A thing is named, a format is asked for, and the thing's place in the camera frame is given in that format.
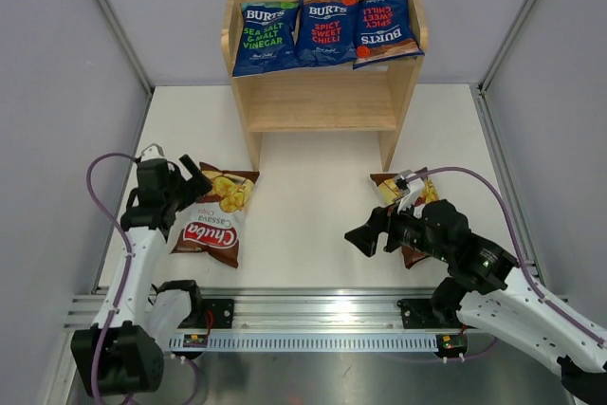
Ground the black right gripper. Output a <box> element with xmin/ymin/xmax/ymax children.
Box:
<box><xmin>344</xmin><ymin>192</ymin><xmax>451</xmax><ymax>262</ymax></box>

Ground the Burts sea salt vinegar bag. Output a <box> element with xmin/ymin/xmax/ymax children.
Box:
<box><xmin>231</xmin><ymin>1</ymin><xmax>300</xmax><ymax>78</ymax></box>

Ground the large blue Burts chilli bag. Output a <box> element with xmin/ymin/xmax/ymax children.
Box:
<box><xmin>353</xmin><ymin>0</ymin><xmax>424</xmax><ymax>69</ymax></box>

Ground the small blue Burts chilli bag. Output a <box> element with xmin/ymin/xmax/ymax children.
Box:
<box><xmin>295</xmin><ymin>0</ymin><xmax>359</xmax><ymax>67</ymax></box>

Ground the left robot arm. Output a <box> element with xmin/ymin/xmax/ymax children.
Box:
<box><xmin>70</xmin><ymin>144</ymin><xmax>212</xmax><ymax>404</ymax></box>

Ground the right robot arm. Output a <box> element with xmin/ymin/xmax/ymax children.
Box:
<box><xmin>344</xmin><ymin>200</ymin><xmax>606</xmax><ymax>404</ymax></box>

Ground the right Chuba cassava chips bag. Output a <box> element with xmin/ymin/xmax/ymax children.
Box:
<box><xmin>369</xmin><ymin>168</ymin><xmax>438</xmax><ymax>269</ymax></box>

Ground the chuba cassava chips bag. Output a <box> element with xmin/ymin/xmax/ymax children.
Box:
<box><xmin>172</xmin><ymin>162</ymin><xmax>260</xmax><ymax>268</ymax></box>
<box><xmin>369</xmin><ymin>168</ymin><xmax>438</xmax><ymax>269</ymax></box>

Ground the left Chuba cassava chips bag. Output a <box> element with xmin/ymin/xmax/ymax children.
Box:
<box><xmin>172</xmin><ymin>162</ymin><xmax>260</xmax><ymax>268</ymax></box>

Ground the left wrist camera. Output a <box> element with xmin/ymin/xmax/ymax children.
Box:
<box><xmin>138</xmin><ymin>143</ymin><xmax>166</xmax><ymax>163</ymax></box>

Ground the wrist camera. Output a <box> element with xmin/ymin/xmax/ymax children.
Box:
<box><xmin>138</xmin><ymin>143</ymin><xmax>166</xmax><ymax>163</ymax></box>
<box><xmin>394</xmin><ymin>170</ymin><xmax>425</xmax><ymax>212</ymax></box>

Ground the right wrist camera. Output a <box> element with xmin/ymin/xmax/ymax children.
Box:
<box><xmin>394</xmin><ymin>170</ymin><xmax>425</xmax><ymax>212</ymax></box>

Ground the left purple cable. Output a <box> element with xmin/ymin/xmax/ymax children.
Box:
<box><xmin>84</xmin><ymin>153</ymin><xmax>200</xmax><ymax>405</ymax></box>

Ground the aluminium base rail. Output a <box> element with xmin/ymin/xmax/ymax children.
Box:
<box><xmin>64</xmin><ymin>285</ymin><xmax>570</xmax><ymax>336</ymax></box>

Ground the white slotted cable duct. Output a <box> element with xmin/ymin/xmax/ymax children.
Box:
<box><xmin>169</xmin><ymin>331</ymin><xmax>468</xmax><ymax>353</ymax></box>

